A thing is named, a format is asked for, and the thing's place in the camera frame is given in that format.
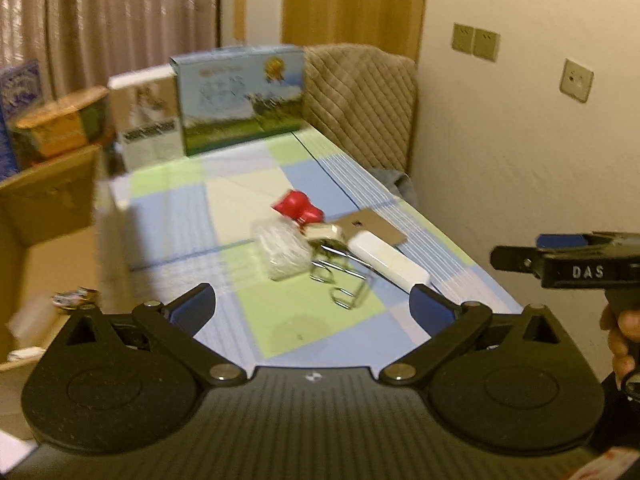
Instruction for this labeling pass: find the quilted beige chair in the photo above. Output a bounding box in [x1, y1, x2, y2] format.
[303, 44, 418, 171]

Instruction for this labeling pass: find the white product box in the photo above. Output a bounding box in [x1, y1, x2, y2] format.
[107, 64, 184, 172]

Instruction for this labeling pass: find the clear box of floss picks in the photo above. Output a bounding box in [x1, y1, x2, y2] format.
[252, 217, 312, 282]

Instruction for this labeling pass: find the open cardboard box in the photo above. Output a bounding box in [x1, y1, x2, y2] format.
[0, 143, 132, 443]

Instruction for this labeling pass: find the wall socket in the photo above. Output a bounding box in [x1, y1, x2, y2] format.
[560, 58, 594, 103]

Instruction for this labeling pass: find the wooden door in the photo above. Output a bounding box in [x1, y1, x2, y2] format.
[281, 0, 425, 61]

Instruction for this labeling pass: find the checkered tablecloth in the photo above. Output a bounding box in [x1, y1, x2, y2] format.
[112, 128, 518, 370]

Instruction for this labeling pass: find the instant noodle bowl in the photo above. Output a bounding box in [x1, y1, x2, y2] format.
[9, 86, 110, 170]

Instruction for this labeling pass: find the light blue milk carton box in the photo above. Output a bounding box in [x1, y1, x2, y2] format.
[170, 44, 305, 156]

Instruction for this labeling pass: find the red pig figurine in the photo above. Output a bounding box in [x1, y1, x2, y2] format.
[271, 190, 324, 226]

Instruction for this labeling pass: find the beige curtain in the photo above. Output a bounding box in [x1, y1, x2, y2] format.
[1, 0, 221, 99]

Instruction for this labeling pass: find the person's right hand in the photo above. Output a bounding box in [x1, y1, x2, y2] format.
[600, 304, 639, 390]

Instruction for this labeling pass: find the white oblong device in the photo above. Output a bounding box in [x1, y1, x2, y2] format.
[347, 231, 431, 294]

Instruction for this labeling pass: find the dark blue milk box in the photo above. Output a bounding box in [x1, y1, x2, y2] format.
[1, 60, 43, 180]

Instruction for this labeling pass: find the metal wire clip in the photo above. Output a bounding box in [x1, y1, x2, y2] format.
[310, 242, 374, 310]

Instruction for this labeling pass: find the gold TP-Link panel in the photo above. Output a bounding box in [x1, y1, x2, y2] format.
[333, 208, 407, 246]

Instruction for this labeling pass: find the grey towel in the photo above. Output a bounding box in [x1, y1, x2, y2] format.
[369, 168, 419, 208]

